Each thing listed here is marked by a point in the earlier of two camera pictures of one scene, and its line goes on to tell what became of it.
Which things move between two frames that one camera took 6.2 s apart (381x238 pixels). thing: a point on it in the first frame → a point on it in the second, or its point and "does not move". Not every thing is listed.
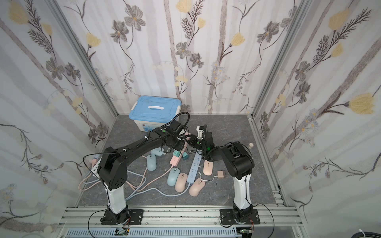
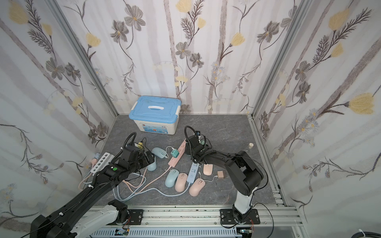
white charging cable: (207, 181) does not move
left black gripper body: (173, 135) → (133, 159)
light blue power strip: (194, 167) does not move
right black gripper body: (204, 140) → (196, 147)
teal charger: (176, 153) does not move
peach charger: (220, 174) does not move
